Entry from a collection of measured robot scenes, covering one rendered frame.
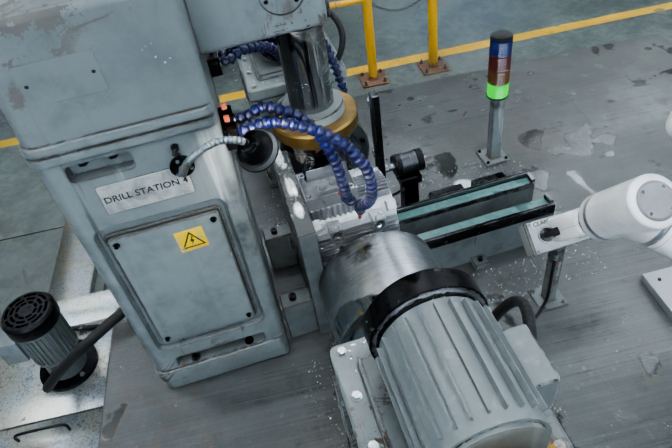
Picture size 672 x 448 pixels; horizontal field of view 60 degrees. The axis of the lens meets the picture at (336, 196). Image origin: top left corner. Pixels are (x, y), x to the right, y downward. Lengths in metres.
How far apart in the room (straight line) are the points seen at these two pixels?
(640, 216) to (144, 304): 0.89
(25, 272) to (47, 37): 2.43
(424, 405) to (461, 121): 1.43
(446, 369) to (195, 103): 0.54
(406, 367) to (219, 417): 0.72
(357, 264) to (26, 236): 2.55
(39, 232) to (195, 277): 2.31
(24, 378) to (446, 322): 1.67
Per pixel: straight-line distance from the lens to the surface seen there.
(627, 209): 0.95
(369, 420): 0.94
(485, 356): 0.77
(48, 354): 2.01
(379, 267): 1.09
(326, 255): 1.34
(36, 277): 3.19
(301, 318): 1.42
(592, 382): 1.42
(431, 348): 0.77
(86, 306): 2.86
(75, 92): 0.94
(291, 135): 1.14
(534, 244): 1.29
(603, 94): 2.23
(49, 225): 3.44
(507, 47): 1.66
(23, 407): 2.16
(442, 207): 1.55
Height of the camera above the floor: 2.00
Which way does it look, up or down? 42 degrees down
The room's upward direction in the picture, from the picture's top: 9 degrees counter-clockwise
